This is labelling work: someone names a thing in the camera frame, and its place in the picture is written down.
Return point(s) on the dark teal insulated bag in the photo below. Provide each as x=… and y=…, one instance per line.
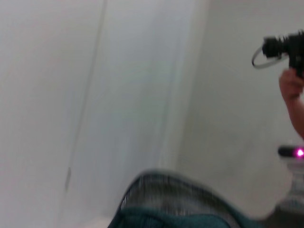
x=166, y=218

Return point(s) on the person's forearm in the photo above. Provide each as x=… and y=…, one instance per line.
x=298, y=114

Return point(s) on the person's hand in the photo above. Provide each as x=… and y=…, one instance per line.
x=291, y=85

